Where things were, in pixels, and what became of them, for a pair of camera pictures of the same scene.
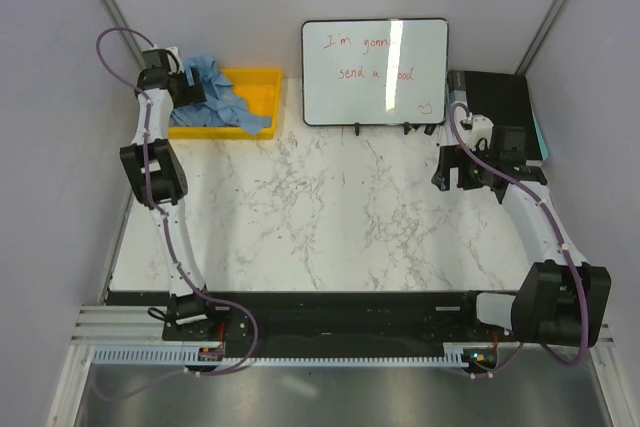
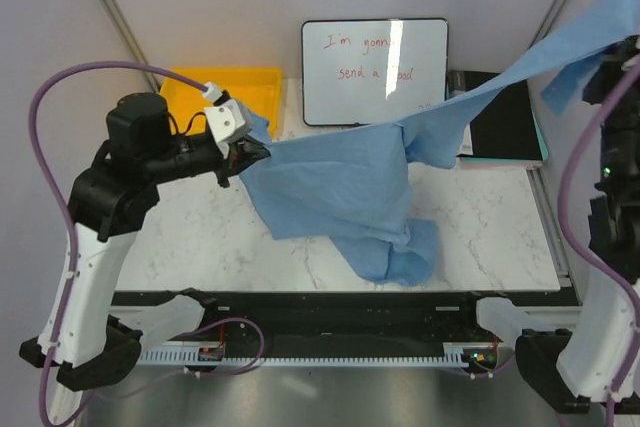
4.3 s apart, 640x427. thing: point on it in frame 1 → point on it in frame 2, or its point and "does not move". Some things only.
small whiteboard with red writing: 375,72 does not move
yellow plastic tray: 258,92 does not move
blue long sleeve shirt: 222,107 → 352,184
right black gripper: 453,156 → 613,75
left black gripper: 194,94 → 242,153
